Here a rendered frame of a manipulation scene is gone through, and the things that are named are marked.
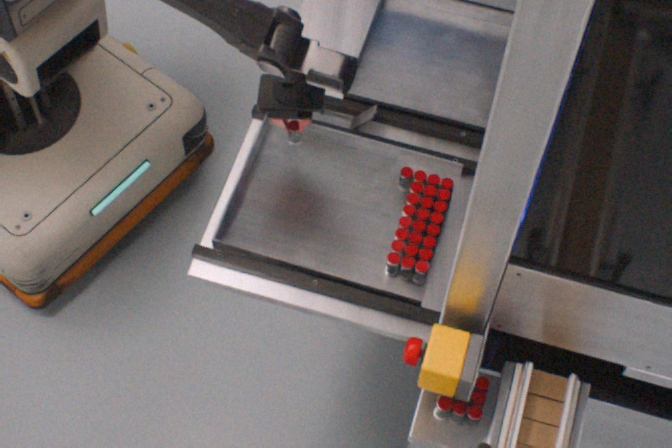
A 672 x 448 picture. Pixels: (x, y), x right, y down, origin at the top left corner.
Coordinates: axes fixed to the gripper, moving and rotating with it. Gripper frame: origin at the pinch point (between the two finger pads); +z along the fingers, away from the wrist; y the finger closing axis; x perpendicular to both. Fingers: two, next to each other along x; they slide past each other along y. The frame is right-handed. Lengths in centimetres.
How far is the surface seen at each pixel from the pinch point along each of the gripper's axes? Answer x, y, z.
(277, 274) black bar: -23.0, -1.0, 7.3
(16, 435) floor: -22, -67, 94
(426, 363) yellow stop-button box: -41.5, 21.9, -4.6
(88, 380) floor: -7, -54, 95
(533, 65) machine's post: -35, 29, -60
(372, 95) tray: 14.0, 11.7, 9.1
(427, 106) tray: 12.4, 21.3, 9.5
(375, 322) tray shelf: -28.9, 14.5, 10.1
